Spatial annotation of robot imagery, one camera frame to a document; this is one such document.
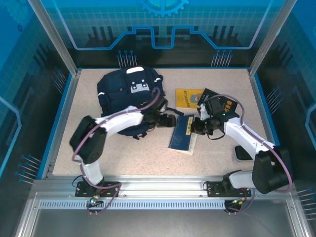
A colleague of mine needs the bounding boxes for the aluminium side rail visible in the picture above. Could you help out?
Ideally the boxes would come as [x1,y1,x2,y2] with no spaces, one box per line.
[40,70,82,180]

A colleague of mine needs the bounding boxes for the navy blue student backpack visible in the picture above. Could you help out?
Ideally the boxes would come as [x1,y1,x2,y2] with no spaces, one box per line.
[96,65,185,139]

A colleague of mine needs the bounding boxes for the blue book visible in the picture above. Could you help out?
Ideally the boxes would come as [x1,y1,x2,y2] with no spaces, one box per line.
[168,115,198,156]

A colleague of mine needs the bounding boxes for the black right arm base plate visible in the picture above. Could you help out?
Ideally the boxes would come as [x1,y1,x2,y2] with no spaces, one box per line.
[205,181,252,198]

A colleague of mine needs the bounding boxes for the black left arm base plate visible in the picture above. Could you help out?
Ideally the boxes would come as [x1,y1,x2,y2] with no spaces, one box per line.
[75,181,121,198]

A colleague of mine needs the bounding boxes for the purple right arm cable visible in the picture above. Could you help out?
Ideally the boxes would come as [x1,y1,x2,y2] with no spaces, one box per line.
[209,93,294,215]

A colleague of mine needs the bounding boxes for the yellow book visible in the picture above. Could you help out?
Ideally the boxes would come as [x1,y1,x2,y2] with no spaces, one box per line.
[175,88,205,109]

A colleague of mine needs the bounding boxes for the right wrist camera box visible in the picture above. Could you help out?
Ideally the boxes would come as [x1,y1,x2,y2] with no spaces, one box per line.
[197,103,207,119]

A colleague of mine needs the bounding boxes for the small green-lit connector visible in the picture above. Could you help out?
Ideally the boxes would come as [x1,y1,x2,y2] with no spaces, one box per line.
[86,195,103,205]
[227,197,247,206]

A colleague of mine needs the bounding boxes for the aluminium front rail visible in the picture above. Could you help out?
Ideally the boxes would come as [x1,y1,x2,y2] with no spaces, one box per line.
[29,174,297,199]

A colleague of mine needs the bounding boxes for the aluminium frame post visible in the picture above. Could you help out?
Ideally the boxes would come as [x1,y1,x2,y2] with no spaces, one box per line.
[247,0,299,77]
[26,0,82,77]

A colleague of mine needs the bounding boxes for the black book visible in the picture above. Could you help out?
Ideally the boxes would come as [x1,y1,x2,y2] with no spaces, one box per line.
[197,88,239,118]

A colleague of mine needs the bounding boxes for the slotted grey cable duct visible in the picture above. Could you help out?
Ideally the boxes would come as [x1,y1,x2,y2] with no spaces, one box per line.
[39,200,232,211]

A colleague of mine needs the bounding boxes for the grey metal front tray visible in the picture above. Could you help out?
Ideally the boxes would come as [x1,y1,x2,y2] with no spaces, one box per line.
[14,192,307,237]

